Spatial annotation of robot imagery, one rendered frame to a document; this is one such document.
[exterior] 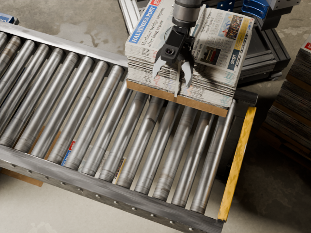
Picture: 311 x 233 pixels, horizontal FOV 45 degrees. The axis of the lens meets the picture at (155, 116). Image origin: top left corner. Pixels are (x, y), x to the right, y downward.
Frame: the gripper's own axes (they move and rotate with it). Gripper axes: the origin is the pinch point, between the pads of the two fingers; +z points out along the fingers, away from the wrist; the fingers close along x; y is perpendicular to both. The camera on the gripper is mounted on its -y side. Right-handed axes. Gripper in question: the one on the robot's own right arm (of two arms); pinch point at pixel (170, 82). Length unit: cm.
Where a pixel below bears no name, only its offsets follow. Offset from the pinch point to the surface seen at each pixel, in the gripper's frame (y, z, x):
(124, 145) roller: -2.4, 27.4, 11.4
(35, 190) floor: 28, 101, 68
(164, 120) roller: 9.2, 20.0, 1.4
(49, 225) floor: 16, 108, 52
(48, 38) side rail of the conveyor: 26, 9, 58
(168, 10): 23.3, -15.0, 10.0
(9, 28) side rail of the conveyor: 25, 9, 76
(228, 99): 10.0, 5.2, -18.6
